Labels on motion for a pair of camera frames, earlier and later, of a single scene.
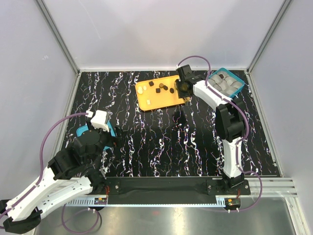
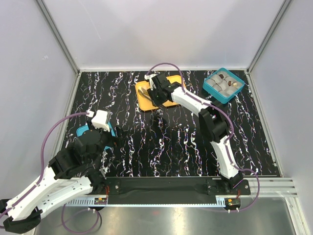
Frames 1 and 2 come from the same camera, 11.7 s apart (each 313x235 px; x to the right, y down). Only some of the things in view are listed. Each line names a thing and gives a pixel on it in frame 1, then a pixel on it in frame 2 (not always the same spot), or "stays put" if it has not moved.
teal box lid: [81, 129] stays put
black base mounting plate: [169, 190] stays put
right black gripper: [180, 94] -> [155, 102]
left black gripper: [120, 139] stays put
